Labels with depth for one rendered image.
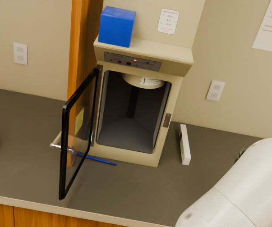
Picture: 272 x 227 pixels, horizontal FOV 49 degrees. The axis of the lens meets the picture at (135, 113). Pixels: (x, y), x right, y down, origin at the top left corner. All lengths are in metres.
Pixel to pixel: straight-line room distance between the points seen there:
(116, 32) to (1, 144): 0.75
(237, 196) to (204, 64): 1.12
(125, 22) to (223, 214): 0.63
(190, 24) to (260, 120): 0.92
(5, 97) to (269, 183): 1.46
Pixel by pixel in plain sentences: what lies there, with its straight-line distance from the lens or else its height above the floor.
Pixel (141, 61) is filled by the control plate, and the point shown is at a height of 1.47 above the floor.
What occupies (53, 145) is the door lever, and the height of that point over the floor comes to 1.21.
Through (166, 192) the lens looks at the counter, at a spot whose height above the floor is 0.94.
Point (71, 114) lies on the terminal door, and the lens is 0.93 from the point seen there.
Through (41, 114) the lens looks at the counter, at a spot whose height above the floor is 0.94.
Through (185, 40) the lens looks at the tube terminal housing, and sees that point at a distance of 1.07.
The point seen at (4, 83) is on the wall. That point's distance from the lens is 1.84.
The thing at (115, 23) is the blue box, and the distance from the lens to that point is 0.94.
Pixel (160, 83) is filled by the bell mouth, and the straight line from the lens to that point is 1.19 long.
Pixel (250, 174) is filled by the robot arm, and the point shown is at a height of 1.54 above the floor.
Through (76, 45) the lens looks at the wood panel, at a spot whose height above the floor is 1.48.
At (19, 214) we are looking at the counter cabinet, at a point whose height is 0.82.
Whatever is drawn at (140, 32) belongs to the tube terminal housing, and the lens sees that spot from 1.06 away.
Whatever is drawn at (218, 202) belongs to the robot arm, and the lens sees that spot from 0.53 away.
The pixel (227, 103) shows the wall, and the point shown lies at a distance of 1.71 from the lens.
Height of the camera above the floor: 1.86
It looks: 33 degrees down
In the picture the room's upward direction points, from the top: 12 degrees clockwise
